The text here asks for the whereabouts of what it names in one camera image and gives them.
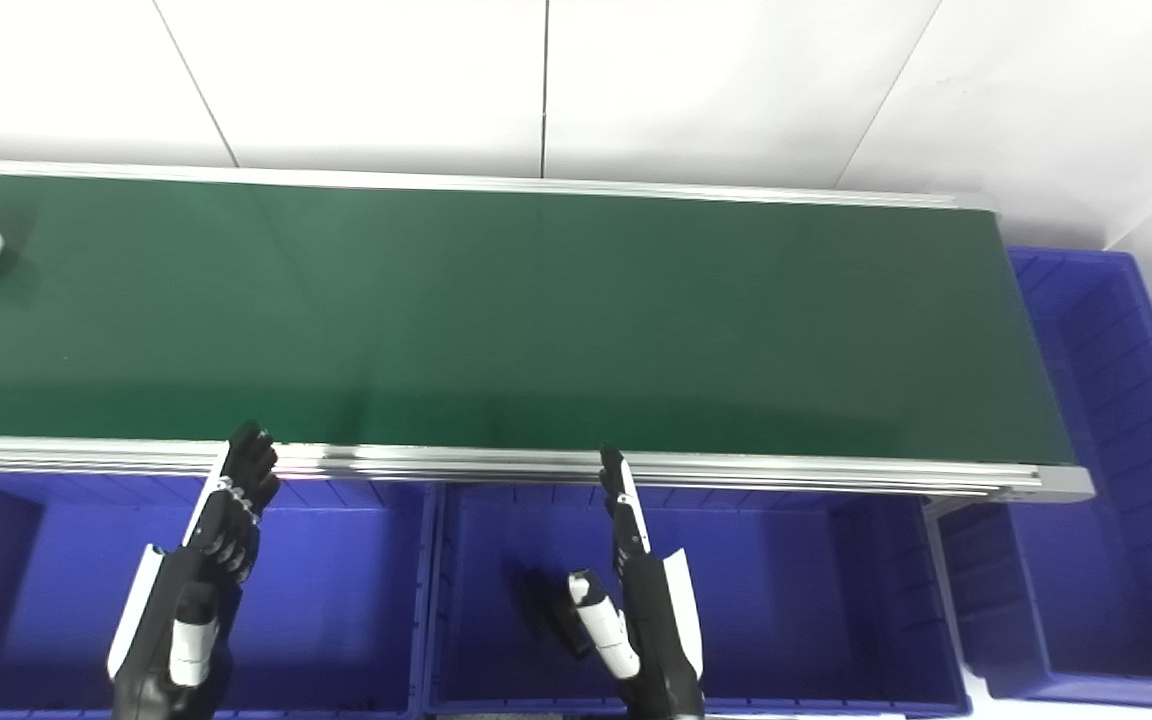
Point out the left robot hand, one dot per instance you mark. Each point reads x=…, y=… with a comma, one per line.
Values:
x=201, y=560

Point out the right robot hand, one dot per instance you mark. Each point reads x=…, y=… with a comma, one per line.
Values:
x=651, y=620

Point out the green conveyor belt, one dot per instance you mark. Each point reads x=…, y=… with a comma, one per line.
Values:
x=536, y=320
x=736, y=470

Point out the large blue plastic bin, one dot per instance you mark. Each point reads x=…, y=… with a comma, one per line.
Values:
x=1116, y=560

